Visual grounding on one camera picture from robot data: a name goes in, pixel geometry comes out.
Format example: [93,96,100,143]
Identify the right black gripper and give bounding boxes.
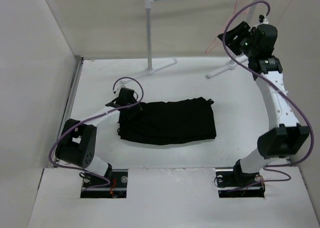
[217,21,258,59]

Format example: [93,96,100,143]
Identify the black trousers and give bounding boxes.
[117,97,217,146]

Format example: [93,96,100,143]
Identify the pink wire hanger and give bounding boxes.
[205,0,238,55]

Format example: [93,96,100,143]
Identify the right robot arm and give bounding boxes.
[218,21,311,186]

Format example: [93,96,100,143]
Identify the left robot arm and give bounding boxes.
[54,86,137,188]

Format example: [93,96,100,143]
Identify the white clothes rack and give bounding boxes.
[132,0,258,80]

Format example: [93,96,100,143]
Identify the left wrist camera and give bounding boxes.
[112,82,126,94]

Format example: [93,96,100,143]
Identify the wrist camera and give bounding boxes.
[112,82,126,94]
[258,14,270,25]

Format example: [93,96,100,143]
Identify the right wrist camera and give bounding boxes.
[258,14,270,25]

